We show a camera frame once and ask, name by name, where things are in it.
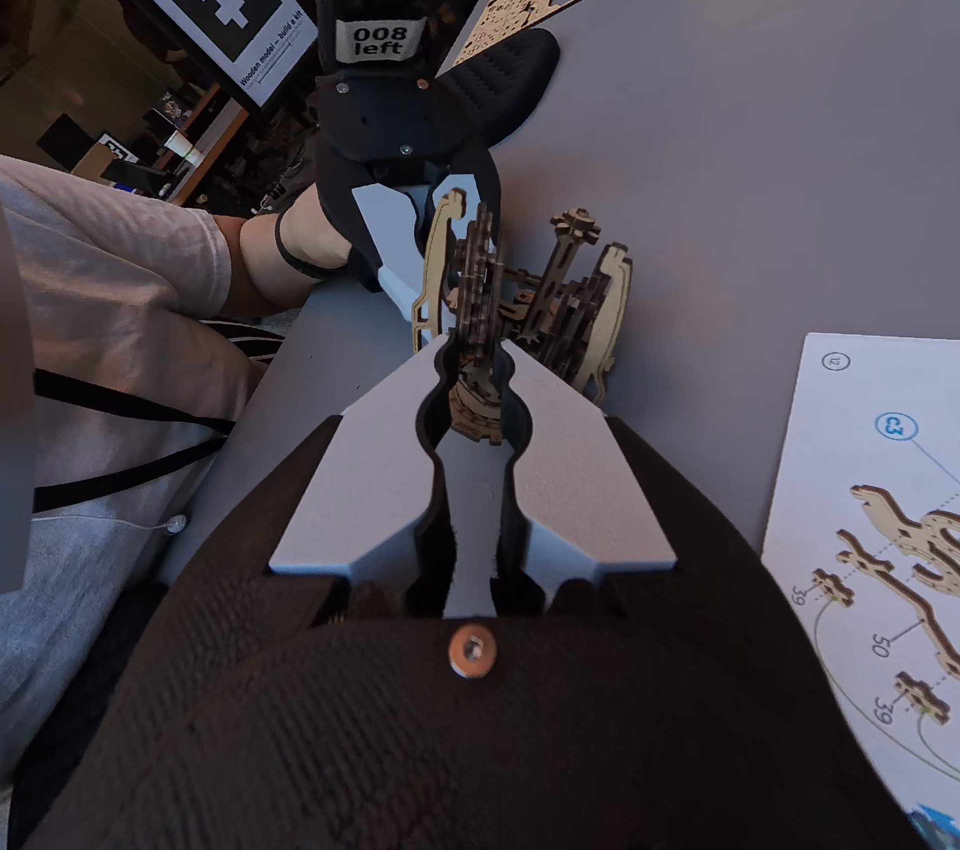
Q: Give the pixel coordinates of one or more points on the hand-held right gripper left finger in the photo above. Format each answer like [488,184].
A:
[352,490]

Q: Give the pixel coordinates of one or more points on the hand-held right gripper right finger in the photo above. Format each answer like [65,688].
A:
[592,490]

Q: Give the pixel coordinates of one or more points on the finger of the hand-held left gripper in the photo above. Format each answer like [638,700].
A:
[454,181]
[390,228]

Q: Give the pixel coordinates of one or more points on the wooden gear assembly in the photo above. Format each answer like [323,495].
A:
[480,280]

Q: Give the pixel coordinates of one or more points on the wooden mechanical model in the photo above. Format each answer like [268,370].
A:
[570,310]

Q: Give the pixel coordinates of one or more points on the person's left forearm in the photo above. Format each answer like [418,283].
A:
[255,265]

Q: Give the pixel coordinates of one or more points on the person's left hand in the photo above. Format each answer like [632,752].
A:
[319,232]

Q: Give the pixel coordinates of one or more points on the black striped cloth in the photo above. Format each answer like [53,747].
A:
[244,339]

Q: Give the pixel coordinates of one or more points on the assembly instruction booklet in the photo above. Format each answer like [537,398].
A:
[847,490]

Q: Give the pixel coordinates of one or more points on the small marker tag card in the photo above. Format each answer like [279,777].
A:
[120,148]

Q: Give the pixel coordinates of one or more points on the person's grey pants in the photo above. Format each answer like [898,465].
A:
[60,602]

